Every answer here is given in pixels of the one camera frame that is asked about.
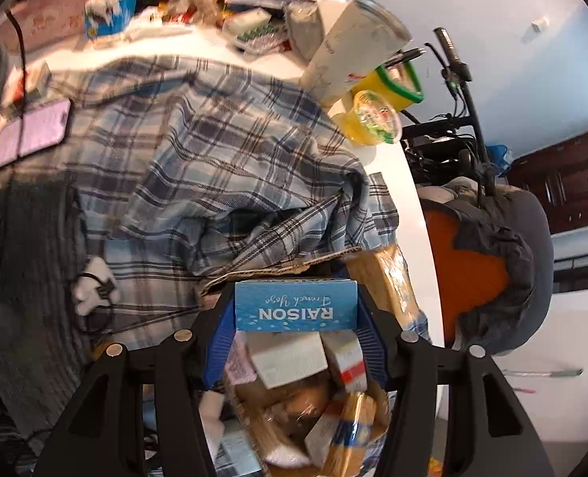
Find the blue Raison cigarette box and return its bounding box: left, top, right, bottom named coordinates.
left=235, top=279, right=359, bottom=333

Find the brown cardboard box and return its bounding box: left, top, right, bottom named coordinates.
left=199, top=243, right=429, bottom=476

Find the chair with dark jacket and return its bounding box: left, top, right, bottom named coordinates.
left=417, top=176, right=554, bottom=355

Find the dark brown entrance door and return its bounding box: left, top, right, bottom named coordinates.
left=506, top=132, right=588, bottom=234

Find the blue plaid shirt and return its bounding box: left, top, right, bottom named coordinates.
left=49, top=56, right=399, bottom=345

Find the black bicycle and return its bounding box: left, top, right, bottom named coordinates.
left=403, top=27, right=497, bottom=198

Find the pink smartphone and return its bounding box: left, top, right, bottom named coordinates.
left=0, top=99, right=73, bottom=169

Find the yellow jelly cup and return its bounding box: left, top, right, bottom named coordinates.
left=332, top=89, right=402, bottom=145

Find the yellow container green rim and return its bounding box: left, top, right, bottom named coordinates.
left=350, top=62, right=424, bottom=111

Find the white tall tumbler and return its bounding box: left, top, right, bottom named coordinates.
left=298, top=0, right=412, bottom=107

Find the pink pouch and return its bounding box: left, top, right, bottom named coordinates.
left=10, top=0, right=87, bottom=53

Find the white wall switch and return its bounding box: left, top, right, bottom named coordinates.
left=532, top=16, right=550, bottom=33

